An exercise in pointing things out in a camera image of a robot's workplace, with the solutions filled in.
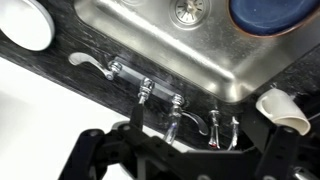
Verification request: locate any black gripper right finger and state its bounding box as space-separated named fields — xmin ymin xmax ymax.
xmin=240 ymin=105 xmax=320 ymax=180

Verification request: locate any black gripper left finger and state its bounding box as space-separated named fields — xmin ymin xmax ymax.
xmin=58 ymin=103 xmax=188 ymax=180

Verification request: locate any white ceramic mug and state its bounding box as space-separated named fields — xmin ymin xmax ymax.
xmin=255 ymin=87 xmax=312 ymax=137

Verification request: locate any chrome sink sprayer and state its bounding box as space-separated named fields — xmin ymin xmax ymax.
xmin=227 ymin=115 xmax=241 ymax=152

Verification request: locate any stainless steel sink basin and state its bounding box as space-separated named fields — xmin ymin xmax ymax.
xmin=73 ymin=0 xmax=320 ymax=104

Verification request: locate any chrome faucet spout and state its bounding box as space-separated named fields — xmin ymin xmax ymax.
xmin=137 ymin=77 xmax=156 ymax=106

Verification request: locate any white round plate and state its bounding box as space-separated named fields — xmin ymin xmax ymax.
xmin=0 ymin=0 xmax=56 ymax=52

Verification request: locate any round metal drain strainer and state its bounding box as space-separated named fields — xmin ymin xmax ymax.
xmin=169 ymin=0 xmax=212 ymax=31

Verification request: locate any dark faucet base plate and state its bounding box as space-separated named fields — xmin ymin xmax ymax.
xmin=113 ymin=57 xmax=184 ymax=102

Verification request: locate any chrome faucet lever handle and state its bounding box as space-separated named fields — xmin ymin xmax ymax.
xmin=163 ymin=94 xmax=210 ymax=145
xmin=67 ymin=51 xmax=123 ymax=82

